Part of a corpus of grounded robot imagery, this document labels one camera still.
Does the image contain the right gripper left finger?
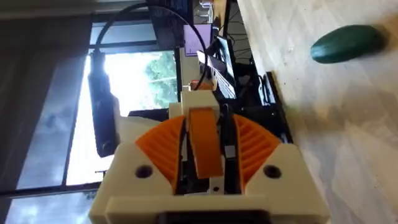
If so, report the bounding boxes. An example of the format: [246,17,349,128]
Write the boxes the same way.
[89,114,189,224]

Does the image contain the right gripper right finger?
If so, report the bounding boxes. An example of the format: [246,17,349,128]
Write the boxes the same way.
[223,113,331,224]

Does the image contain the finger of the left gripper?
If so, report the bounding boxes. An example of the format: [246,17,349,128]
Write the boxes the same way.
[169,90,220,119]

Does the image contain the laptop computer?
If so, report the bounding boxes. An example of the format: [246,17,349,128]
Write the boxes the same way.
[196,35,238,100]

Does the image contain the window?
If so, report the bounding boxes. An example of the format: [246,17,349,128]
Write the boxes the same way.
[0,12,184,224]

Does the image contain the computer monitor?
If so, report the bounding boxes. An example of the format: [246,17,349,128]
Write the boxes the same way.
[182,23,215,58]

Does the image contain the green toy cucumber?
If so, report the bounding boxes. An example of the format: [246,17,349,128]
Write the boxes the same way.
[310,24,388,65]

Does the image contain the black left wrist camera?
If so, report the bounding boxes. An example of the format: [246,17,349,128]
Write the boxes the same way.
[88,51,121,159]

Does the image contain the black camera cable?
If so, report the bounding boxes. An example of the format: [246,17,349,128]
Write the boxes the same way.
[93,2,209,91]

